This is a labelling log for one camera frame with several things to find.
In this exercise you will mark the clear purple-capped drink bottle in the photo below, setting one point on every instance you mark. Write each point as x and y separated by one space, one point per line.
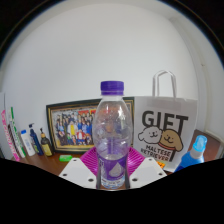
112 133

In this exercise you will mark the green and white flat package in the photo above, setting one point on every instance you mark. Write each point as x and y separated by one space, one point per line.
16 135

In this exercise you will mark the pink patterned flat package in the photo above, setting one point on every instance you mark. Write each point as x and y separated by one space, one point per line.
9 136

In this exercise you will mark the blue spray bottle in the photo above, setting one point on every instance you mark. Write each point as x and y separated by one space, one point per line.
193 155

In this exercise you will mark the white paper gift bag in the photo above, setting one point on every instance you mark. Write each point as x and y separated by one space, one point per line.
166 126

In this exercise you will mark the small green eraser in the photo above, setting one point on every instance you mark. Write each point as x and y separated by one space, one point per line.
65 158

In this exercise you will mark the white tube bottle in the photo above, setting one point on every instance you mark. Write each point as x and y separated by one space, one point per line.
27 145

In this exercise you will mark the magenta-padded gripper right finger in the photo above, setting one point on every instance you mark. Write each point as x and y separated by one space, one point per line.
146 171

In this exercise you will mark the framed group photo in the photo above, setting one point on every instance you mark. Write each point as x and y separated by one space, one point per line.
71 128

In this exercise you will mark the dark amber pump bottle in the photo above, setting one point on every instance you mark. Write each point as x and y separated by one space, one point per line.
46 146

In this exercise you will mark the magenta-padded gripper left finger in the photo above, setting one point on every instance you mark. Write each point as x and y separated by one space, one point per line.
78 171

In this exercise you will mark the dark blue pump bottle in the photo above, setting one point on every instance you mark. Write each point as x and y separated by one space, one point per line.
35 141

